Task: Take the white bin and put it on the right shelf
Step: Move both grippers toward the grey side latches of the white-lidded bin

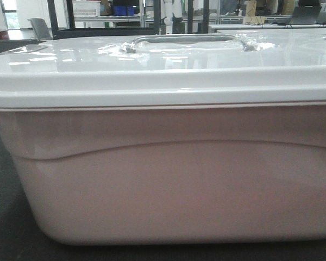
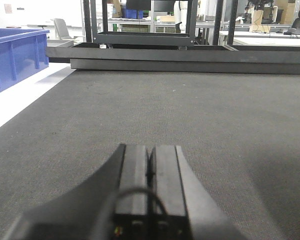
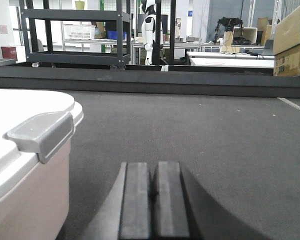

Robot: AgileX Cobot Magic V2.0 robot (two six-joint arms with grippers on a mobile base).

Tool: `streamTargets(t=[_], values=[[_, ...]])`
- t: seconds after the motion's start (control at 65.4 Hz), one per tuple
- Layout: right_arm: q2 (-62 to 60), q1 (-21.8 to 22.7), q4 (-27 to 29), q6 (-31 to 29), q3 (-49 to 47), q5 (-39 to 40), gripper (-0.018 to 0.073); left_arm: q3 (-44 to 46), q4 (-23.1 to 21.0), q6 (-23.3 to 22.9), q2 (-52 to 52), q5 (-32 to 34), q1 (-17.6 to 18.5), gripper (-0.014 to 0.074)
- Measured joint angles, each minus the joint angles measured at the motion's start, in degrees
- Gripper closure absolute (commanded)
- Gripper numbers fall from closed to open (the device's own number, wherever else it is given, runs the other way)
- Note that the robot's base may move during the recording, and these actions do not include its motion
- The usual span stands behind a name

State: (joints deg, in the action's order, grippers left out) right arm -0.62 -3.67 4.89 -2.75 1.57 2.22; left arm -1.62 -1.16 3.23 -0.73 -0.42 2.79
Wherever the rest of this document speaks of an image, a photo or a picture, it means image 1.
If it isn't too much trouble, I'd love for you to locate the dark red box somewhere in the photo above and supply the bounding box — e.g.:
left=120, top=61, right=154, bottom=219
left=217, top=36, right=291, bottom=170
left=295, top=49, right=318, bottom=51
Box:
left=0, top=30, right=9, bottom=40

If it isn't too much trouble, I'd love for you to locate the grey metal lid handle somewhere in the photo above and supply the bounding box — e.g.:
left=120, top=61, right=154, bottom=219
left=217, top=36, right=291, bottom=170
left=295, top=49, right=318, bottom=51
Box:
left=120, top=34, right=259, bottom=53

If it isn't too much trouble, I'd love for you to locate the white perforated basket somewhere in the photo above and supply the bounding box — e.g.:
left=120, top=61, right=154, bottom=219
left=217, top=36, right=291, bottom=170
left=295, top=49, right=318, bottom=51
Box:
left=72, top=1, right=101, bottom=17

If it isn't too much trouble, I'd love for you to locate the white background desk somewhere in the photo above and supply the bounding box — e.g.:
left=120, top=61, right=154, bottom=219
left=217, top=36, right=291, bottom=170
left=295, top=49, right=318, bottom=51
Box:
left=209, top=24, right=326, bottom=35

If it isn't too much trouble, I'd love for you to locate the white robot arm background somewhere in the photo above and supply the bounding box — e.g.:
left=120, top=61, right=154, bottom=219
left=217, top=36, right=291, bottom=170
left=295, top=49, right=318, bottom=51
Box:
left=162, top=0, right=183, bottom=26

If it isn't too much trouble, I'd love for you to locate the black metal frame rack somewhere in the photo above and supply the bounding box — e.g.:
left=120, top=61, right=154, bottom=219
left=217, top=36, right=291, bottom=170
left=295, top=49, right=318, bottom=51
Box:
left=47, top=0, right=209, bottom=40

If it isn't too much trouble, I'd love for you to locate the blue crate in background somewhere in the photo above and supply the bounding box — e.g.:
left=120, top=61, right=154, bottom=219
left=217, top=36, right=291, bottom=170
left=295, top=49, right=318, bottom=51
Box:
left=113, top=5, right=134, bottom=16

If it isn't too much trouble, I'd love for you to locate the white glossy bin lid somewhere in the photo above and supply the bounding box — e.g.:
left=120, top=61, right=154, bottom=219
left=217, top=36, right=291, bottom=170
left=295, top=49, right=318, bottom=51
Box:
left=0, top=29, right=326, bottom=111

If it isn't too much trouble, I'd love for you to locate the grey office chair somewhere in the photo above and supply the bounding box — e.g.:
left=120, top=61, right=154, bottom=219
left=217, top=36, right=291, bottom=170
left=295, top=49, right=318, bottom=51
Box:
left=28, top=18, right=53, bottom=41

